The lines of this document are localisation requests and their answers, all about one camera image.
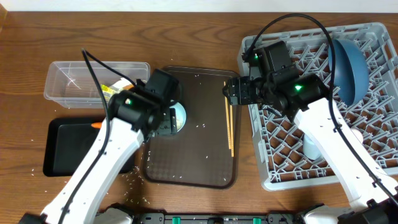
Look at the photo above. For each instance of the dark blue plate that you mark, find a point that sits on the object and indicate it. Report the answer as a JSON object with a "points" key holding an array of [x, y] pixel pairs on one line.
{"points": [[351, 72]]}

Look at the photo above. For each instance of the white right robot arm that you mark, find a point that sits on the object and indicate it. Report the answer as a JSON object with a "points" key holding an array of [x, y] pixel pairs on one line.
{"points": [[308, 102]]}

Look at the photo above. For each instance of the clear plastic bin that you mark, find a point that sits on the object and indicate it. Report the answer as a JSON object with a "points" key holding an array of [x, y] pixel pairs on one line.
{"points": [[70, 84]]}

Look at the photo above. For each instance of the orange carrot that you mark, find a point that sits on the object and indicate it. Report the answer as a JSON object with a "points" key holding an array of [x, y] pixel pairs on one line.
{"points": [[96, 125]]}

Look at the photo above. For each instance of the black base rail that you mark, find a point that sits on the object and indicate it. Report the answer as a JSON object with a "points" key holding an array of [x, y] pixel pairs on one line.
{"points": [[211, 218]]}

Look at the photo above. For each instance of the light blue rice bowl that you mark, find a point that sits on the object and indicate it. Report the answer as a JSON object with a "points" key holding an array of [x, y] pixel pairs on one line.
{"points": [[181, 115]]}

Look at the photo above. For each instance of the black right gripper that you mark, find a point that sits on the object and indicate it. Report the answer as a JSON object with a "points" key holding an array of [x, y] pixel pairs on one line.
{"points": [[241, 91]]}

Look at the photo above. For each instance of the dark brown serving tray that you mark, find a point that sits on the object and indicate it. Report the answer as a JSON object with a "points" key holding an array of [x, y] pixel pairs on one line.
{"points": [[199, 154]]}

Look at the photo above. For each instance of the white tissue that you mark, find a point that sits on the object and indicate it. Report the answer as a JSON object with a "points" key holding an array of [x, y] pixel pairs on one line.
{"points": [[123, 84]]}

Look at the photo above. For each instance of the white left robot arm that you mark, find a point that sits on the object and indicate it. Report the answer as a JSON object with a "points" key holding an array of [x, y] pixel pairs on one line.
{"points": [[132, 117]]}

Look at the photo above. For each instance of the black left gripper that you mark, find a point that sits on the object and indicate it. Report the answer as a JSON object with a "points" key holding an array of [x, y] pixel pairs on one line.
{"points": [[171, 125]]}

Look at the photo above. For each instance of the wooden chopstick right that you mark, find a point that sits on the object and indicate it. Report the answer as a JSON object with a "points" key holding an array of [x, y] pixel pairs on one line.
{"points": [[231, 129]]}

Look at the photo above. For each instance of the grey dishwasher rack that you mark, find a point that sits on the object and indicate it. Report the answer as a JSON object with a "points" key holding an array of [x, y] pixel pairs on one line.
{"points": [[278, 142]]}

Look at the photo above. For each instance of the light blue plastic cup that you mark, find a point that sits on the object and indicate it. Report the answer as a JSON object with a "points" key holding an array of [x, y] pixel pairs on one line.
{"points": [[310, 150]]}

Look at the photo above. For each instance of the yellow foil snack wrapper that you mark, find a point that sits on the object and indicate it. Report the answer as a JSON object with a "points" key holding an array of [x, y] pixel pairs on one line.
{"points": [[108, 92]]}

